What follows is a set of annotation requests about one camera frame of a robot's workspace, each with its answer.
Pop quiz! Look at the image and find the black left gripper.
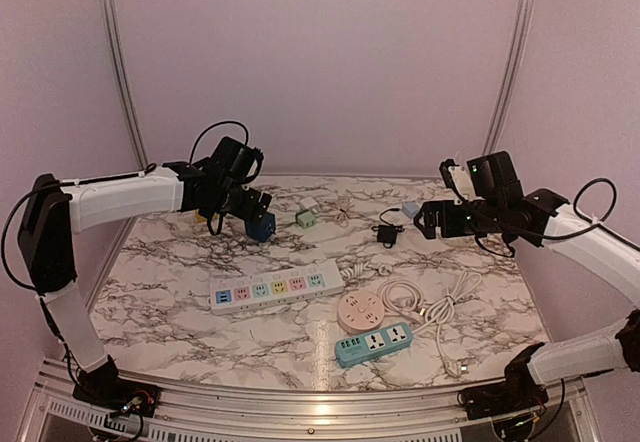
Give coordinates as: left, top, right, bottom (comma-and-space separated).
216, 183, 272, 225

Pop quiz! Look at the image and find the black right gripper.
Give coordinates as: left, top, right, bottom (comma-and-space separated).
414, 198, 503, 240

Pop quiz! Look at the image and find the blue cube power socket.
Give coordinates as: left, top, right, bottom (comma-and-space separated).
245, 212, 276, 243

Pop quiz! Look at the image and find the white multicolour power strip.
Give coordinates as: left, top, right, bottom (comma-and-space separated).
210, 260, 345, 315

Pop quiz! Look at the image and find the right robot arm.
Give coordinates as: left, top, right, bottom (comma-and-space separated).
413, 181, 639, 418

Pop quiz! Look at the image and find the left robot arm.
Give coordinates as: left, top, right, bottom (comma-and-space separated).
13, 161, 272, 407

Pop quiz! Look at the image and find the green cube plug adapter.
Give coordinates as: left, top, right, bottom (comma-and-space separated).
295, 210, 317, 229

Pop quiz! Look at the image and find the light blue USB charger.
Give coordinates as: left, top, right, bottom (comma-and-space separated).
401, 201, 420, 219

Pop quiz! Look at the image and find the yellow cube power socket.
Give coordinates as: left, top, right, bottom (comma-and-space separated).
194, 211, 219, 224

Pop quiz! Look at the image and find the white USB charger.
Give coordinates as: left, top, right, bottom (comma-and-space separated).
300, 197, 319, 213

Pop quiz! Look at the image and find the pink round power socket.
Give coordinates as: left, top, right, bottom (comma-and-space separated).
337, 290, 385, 335

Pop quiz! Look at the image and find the teal power strip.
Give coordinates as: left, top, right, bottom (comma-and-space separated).
334, 322, 414, 368

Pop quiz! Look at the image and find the black power adapter with cable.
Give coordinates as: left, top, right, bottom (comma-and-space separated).
371, 207, 404, 249

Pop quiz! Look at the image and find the pink coiled USB cable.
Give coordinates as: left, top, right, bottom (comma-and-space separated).
319, 203, 354, 228

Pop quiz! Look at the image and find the white coiled strip cable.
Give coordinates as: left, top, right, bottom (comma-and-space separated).
339, 261, 394, 279

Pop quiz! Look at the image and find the white teal strip cable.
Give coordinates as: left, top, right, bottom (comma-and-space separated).
412, 269, 483, 378

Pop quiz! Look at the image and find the right aluminium frame post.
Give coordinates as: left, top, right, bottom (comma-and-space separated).
480, 0, 535, 155

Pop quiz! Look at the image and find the aluminium frame post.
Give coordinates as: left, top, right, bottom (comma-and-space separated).
480, 0, 535, 155
100, 0, 150, 169

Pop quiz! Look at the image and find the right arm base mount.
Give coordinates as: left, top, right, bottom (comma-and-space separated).
457, 342, 549, 420

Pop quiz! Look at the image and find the aluminium front rail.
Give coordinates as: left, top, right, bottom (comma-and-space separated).
14, 356, 601, 442

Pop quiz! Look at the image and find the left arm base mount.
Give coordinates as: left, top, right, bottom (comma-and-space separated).
72, 355, 160, 418

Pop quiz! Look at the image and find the left aluminium frame post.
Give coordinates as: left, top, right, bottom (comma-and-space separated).
100, 0, 150, 169

